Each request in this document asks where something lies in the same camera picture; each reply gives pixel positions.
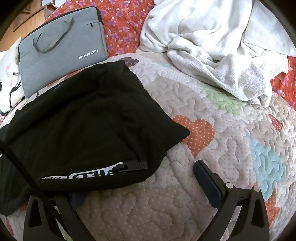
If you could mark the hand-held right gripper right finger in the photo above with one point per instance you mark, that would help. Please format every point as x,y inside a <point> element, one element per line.
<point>209,183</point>

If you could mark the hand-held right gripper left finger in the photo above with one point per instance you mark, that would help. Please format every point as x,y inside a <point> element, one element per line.
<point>77,200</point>

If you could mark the black pants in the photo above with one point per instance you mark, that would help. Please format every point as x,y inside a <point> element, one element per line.
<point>92,115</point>

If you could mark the heart pattern quilt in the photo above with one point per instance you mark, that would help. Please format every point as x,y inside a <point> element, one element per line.
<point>208,139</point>

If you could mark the white printed pillow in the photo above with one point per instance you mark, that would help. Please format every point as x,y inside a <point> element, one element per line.
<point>9,76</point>

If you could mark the grey laptop bag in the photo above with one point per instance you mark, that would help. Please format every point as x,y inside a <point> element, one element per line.
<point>60,58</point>

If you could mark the white fleece blanket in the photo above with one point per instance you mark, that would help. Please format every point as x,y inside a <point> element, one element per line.
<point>208,34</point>

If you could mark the red floral pillow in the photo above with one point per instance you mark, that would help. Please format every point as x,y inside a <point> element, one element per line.
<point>120,23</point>

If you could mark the wooden staircase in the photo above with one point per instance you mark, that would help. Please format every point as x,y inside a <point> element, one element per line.
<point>30,18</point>

